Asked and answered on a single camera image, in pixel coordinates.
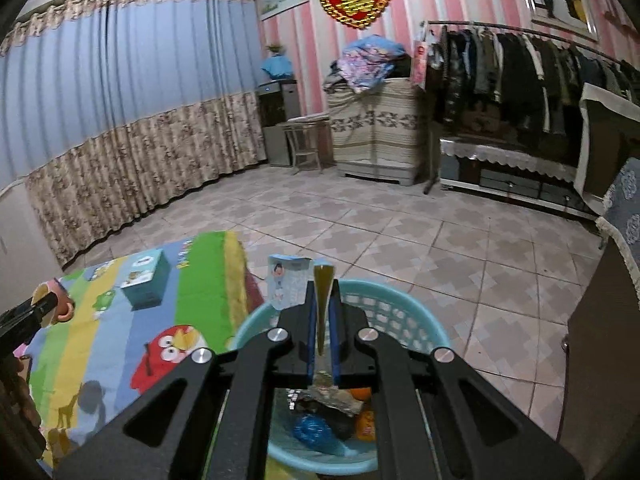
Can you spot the wooden stool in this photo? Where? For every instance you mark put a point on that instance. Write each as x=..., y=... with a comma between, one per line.
x=305, y=145

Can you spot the teal plastic basket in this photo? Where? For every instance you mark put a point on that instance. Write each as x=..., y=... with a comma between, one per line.
x=400, y=320

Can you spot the row of hanging clothes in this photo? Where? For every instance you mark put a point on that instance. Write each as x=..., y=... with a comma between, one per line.
x=515, y=75

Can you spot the metal clothes rack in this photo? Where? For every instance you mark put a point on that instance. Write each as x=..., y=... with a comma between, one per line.
x=475, y=24

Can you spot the blue patterned cloth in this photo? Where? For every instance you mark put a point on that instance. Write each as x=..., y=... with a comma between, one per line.
x=625, y=210

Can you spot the orange wrapper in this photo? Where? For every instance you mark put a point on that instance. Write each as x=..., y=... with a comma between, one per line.
x=366, y=425

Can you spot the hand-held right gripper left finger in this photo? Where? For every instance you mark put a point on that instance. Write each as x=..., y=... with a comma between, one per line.
x=312, y=330

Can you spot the blue plastic bag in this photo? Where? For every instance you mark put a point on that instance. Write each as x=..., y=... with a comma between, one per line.
x=312, y=430

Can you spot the pink patterned hanging bag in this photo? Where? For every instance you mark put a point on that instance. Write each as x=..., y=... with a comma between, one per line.
x=420, y=60

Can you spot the orange fruit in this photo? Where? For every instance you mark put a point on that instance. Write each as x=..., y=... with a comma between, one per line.
x=360, y=393

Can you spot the chair with beige cover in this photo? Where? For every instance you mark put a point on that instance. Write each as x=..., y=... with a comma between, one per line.
x=600, y=145

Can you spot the light blue tissue packet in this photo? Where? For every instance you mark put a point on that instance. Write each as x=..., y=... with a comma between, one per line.
x=287, y=280

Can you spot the low cabinet with lace cloth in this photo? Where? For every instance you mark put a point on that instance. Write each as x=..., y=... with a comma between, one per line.
x=510, y=165

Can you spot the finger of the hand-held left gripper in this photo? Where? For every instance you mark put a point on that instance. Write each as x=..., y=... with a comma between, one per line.
x=22, y=317

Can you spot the pile of folded clothes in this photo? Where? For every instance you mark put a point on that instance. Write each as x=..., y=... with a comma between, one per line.
x=367, y=62

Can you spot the beige paper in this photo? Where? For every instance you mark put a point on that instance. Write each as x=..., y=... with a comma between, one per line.
x=330, y=400

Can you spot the small potted plant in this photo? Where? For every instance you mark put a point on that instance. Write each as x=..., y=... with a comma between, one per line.
x=276, y=50

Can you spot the pink pig-shaped mug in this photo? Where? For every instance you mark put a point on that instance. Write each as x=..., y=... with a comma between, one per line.
x=60, y=302

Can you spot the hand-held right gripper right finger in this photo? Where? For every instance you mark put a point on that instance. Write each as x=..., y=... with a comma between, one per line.
x=334, y=340

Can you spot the colourful striped play mat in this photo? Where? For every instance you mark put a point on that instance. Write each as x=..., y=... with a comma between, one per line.
x=210, y=270

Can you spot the teal tissue box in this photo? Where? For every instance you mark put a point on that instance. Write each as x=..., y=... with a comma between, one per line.
x=145, y=280

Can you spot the dark wooden furniture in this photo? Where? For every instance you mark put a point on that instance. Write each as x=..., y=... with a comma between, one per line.
x=605, y=335

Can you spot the cabinet with patterned cover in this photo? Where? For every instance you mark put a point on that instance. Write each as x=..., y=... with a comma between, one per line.
x=375, y=135

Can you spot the blue and floral curtain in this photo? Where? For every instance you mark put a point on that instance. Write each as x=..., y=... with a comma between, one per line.
x=125, y=110

